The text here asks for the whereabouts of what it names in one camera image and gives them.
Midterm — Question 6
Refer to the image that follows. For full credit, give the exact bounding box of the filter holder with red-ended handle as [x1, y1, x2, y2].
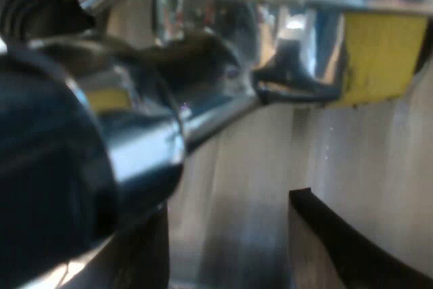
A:
[0, 30, 260, 271]

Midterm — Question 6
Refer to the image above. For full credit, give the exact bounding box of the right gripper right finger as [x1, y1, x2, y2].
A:
[289, 187, 433, 289]

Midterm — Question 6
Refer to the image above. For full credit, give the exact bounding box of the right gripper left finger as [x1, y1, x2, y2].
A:
[111, 200, 170, 289]

